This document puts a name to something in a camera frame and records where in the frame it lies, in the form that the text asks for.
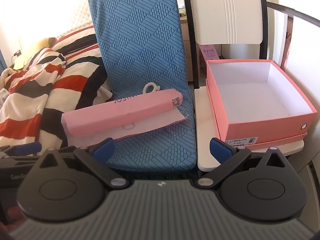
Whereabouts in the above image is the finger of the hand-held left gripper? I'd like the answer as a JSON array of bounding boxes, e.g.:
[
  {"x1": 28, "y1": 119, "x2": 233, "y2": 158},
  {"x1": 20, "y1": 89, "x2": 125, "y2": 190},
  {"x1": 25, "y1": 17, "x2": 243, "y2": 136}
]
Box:
[{"x1": 0, "y1": 141, "x2": 42, "y2": 158}]

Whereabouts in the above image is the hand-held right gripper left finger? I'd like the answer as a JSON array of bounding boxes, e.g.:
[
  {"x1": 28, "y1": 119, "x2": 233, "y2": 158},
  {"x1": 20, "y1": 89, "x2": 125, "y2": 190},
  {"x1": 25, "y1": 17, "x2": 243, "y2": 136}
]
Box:
[{"x1": 32, "y1": 137, "x2": 129, "y2": 190}]

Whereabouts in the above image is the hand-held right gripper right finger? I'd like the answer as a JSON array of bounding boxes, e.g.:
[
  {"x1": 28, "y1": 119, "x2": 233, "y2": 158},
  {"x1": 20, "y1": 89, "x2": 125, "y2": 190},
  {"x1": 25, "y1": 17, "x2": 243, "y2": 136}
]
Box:
[{"x1": 194, "y1": 137, "x2": 290, "y2": 189}]

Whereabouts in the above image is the pink dust bag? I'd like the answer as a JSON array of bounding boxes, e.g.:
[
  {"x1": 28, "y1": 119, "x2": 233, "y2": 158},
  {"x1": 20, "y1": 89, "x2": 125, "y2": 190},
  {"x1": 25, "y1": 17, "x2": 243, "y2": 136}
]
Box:
[{"x1": 61, "y1": 88, "x2": 189, "y2": 148}]

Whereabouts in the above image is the pink shoe box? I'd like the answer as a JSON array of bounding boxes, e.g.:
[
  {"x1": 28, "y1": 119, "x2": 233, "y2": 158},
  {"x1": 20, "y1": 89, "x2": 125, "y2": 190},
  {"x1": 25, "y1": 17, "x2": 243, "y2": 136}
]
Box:
[{"x1": 205, "y1": 59, "x2": 317, "y2": 140}]

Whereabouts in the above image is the white fluffy ring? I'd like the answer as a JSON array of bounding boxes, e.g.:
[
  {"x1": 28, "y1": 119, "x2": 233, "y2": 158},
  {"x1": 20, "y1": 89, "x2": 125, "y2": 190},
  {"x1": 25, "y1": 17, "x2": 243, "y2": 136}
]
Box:
[{"x1": 142, "y1": 82, "x2": 160, "y2": 95}]

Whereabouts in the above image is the pink shoe box lid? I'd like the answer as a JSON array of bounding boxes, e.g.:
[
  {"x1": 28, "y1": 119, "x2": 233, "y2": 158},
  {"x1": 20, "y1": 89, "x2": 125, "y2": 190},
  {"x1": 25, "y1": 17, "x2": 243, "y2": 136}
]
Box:
[{"x1": 205, "y1": 79, "x2": 308, "y2": 151}]

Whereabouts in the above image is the pink printed paper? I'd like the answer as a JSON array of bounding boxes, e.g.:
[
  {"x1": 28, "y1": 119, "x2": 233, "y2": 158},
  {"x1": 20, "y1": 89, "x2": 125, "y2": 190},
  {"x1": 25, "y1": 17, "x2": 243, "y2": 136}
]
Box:
[{"x1": 199, "y1": 44, "x2": 221, "y2": 62}]

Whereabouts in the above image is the tan plush toy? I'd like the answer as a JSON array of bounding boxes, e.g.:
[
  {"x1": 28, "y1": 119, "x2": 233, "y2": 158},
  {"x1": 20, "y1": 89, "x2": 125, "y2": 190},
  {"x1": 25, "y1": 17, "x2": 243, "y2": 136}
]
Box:
[{"x1": 32, "y1": 37, "x2": 58, "y2": 50}]

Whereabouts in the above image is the white quilted pillow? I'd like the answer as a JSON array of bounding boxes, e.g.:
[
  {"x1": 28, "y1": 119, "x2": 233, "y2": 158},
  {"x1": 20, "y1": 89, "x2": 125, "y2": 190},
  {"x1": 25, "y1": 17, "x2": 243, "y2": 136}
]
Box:
[{"x1": 66, "y1": 0, "x2": 95, "y2": 32}]

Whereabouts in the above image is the white chair with black frame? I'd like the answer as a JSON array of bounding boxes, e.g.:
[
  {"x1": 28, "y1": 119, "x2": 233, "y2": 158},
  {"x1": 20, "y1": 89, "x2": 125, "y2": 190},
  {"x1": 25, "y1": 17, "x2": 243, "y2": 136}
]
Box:
[{"x1": 180, "y1": 0, "x2": 305, "y2": 173}]

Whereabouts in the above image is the black curved frame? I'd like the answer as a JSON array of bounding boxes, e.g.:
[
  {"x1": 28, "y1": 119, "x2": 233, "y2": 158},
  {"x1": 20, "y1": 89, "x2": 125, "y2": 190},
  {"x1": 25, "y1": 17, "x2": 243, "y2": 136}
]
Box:
[{"x1": 266, "y1": 1, "x2": 320, "y2": 28}]

